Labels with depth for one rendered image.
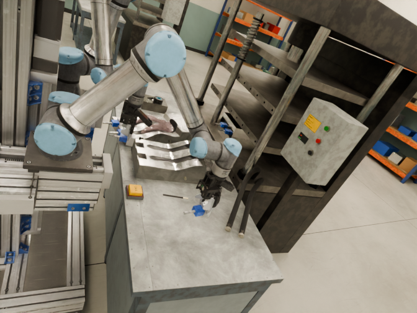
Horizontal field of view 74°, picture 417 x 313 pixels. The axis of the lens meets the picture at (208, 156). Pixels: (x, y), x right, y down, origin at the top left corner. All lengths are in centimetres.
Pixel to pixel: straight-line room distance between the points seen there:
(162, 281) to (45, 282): 81
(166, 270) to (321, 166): 97
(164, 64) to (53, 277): 135
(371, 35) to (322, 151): 67
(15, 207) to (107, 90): 52
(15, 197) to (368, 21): 175
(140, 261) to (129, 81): 68
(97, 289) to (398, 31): 230
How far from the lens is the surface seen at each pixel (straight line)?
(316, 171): 162
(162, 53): 81
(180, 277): 118
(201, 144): 101
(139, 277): 113
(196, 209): 124
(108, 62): 136
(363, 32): 178
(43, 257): 188
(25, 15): 115
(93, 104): 89
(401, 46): 202
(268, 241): 258
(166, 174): 153
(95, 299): 199
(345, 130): 155
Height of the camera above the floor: 173
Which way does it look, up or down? 29 degrees down
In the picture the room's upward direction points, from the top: 25 degrees clockwise
